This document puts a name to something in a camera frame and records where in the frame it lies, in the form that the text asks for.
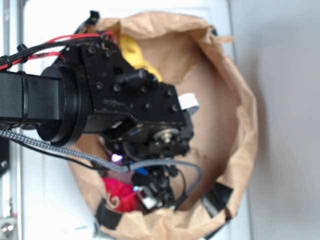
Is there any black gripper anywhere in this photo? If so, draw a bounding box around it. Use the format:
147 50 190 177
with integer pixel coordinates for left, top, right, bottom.
82 46 194 160

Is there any red paper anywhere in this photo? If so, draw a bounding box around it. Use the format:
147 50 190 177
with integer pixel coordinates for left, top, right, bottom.
102 177 138 213

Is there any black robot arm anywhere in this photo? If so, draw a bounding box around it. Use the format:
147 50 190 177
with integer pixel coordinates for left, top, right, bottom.
0 42 193 161

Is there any yellow microfiber cloth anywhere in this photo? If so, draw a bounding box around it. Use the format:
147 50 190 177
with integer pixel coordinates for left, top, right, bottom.
118 34 163 82

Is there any brown paper bag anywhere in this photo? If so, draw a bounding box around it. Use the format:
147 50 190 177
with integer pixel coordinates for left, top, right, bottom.
70 11 258 240

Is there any white plastic bin lid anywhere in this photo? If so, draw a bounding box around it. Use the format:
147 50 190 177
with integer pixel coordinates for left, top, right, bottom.
20 0 252 240

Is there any grey braided cable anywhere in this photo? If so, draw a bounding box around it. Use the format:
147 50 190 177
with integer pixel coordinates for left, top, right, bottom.
0 129 203 210

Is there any red and black cable bundle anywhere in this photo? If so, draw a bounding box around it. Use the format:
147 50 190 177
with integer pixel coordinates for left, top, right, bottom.
0 30 115 71

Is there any black metal mounting bracket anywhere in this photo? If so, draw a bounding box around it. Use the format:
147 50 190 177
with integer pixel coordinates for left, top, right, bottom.
0 138 10 177

